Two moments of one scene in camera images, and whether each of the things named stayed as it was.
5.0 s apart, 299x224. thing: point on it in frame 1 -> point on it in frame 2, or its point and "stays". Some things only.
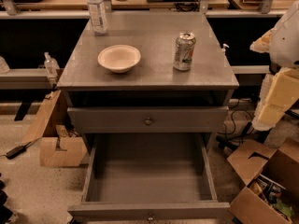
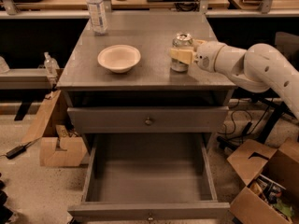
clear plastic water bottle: [97, 10] stays
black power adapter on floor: [17, 150] stays
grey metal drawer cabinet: [150, 92] stays
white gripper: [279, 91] -> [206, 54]
